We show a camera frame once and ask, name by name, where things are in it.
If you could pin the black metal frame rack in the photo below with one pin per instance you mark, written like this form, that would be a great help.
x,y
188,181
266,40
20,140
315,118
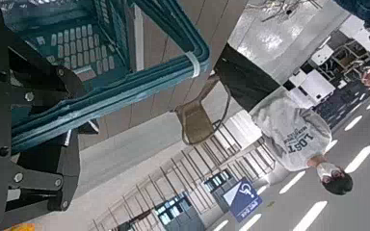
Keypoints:
x,y
347,61

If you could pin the yellow orange object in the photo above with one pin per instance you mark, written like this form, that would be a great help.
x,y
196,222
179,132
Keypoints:
x,y
21,227

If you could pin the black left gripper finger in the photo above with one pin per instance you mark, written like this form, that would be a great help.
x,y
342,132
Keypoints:
x,y
45,77
48,179

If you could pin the brown wicker metal chair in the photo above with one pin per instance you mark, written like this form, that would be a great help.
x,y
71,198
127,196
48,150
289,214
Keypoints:
x,y
196,123

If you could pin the black metal gate frames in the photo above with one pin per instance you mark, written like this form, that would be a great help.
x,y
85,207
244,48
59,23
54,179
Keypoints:
x,y
224,149

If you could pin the white machine with black mark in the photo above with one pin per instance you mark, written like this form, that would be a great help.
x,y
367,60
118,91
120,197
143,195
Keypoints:
x,y
359,35

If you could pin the man in grey shirt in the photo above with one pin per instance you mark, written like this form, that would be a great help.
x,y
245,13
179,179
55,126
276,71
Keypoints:
x,y
366,9

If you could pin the grey kiosk with screens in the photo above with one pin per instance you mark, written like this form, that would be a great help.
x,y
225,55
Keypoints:
x,y
220,186
179,215

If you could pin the person in grey hoodie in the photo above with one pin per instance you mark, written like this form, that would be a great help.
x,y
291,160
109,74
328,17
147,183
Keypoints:
x,y
289,134

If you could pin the white box machine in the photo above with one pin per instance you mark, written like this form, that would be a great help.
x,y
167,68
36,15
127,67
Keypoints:
x,y
318,86

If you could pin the blue wheelchair sign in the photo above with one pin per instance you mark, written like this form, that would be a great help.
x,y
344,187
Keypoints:
x,y
244,202

